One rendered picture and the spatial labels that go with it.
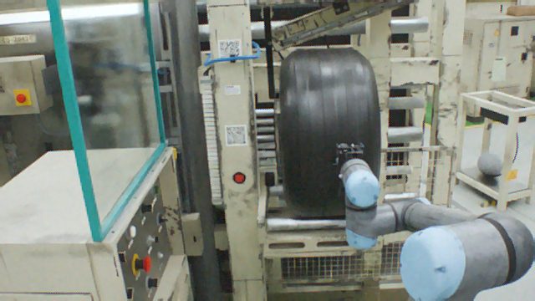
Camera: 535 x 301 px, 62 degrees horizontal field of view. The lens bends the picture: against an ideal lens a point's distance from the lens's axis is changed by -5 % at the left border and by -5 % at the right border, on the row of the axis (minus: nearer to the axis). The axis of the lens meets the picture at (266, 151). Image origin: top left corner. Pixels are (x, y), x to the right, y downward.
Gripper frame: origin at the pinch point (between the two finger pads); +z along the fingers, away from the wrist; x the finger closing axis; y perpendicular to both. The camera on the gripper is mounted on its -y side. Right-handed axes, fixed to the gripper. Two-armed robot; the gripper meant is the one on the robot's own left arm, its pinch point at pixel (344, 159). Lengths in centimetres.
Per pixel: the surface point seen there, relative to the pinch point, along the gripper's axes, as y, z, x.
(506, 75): -23, 428, -255
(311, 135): 7.0, 1.7, 9.8
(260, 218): -24.6, 14.9, 27.0
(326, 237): -33.1, 16.0, 4.2
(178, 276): -32, -10, 51
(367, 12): 44, 58, -17
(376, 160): -1.7, 3.9, -10.4
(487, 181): -86, 220, -146
